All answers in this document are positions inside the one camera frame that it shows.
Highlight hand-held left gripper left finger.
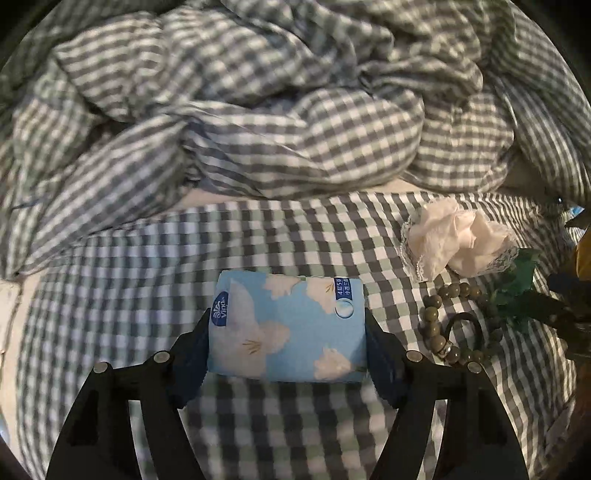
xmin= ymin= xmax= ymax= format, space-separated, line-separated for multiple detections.
xmin=46 ymin=310 xmax=211 ymax=480

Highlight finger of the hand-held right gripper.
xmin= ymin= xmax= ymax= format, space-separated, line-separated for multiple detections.
xmin=522 ymin=272 xmax=591 ymax=335
xmin=551 ymin=196 xmax=591 ymax=232

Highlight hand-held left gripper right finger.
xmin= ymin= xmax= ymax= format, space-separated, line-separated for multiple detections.
xmin=365 ymin=310 xmax=530 ymax=480

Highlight blue floral tissue packet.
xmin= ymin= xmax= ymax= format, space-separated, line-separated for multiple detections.
xmin=206 ymin=270 xmax=367 ymax=384

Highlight green foil wrapper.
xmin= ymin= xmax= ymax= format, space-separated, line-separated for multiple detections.
xmin=489 ymin=248 xmax=542 ymax=334

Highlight white lace cloth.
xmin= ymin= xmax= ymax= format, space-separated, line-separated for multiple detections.
xmin=400 ymin=198 xmax=520 ymax=282

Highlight green checked flat sheet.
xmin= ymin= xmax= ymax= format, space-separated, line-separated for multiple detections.
xmin=14 ymin=191 xmax=588 ymax=480

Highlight grey checked duvet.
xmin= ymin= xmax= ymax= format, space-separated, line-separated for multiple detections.
xmin=0 ymin=0 xmax=591 ymax=279

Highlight olive bead bracelet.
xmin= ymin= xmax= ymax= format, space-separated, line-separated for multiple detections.
xmin=418 ymin=282 xmax=507 ymax=366

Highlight black hair tie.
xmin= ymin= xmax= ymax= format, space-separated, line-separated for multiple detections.
xmin=443 ymin=312 xmax=484 ymax=352

